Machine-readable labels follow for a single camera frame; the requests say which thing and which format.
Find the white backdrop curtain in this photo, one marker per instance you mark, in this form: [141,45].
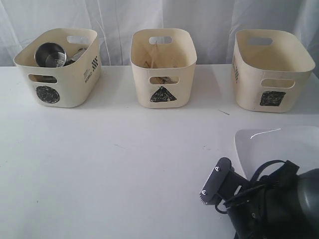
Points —
[211,23]

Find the stainless steel table knife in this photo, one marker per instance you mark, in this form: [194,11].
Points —
[167,80]

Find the wooden chopstick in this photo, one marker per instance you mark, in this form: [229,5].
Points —
[151,64]

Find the cream bin with triangle mark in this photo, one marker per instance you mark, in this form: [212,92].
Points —
[176,59]

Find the steel mug with handle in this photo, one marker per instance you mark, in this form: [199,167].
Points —
[75,57]

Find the cream bin with square mark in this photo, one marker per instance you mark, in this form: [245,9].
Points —
[269,70]

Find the small stainless steel cup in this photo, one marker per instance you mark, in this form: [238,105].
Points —
[50,55]

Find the white square plate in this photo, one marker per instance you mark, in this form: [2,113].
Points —
[298,144]

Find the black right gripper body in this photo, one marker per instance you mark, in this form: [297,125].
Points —
[268,210]

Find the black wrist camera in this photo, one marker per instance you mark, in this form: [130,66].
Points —
[222,183]

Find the large stainless steel bowl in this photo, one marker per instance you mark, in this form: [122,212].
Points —
[46,79]

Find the cream bin with circle mark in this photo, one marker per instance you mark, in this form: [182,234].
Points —
[75,81]

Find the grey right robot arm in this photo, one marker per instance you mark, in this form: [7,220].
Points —
[308,196]

